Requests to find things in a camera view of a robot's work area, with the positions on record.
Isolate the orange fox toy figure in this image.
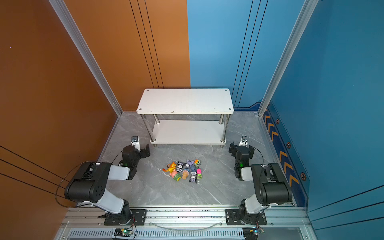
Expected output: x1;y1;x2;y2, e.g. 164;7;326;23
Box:
162;162;177;174

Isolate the black white kuromi toy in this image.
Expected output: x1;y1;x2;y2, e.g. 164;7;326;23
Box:
176;162;185;173

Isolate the purple bat toy figure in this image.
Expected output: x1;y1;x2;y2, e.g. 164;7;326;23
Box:
184;161;196;172

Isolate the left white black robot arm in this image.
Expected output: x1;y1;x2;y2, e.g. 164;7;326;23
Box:
65;145;150;226

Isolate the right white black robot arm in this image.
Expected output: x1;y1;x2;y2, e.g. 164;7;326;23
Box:
229;141;293;225

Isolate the white two-tier metal shelf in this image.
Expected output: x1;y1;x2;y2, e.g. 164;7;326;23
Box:
137;89;234;147

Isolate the pink pig green toy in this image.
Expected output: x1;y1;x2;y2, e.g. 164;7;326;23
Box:
170;171;182;182

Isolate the green orange toy car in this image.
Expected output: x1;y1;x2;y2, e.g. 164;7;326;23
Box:
194;159;201;168

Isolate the pink green block toy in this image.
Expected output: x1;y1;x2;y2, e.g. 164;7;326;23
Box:
197;169;203;179

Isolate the ice cream cone toy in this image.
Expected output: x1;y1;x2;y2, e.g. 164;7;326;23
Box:
182;169;190;180

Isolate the grey purple kuromi toy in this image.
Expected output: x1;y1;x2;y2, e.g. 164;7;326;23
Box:
189;172;198;184

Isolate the left green circuit board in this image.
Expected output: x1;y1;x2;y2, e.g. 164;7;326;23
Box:
114;228;135;239

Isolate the right circuit board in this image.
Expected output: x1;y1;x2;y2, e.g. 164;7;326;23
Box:
242;228;265;240

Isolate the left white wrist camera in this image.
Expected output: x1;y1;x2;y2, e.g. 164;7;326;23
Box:
131;136;141;152

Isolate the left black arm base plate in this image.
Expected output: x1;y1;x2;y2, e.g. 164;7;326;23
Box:
104;209;147;226

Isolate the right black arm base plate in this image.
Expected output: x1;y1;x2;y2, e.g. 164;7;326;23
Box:
225;209;268;226

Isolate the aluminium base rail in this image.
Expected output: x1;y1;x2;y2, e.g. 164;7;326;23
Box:
55;205;317;240

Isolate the left aluminium corner post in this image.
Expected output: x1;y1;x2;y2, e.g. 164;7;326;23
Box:
49;0;123;117

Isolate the aluminium corner post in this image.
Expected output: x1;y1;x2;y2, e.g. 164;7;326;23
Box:
49;0;123;117
258;0;319;117

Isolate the right aluminium corner post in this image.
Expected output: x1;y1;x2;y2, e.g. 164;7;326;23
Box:
258;0;319;117

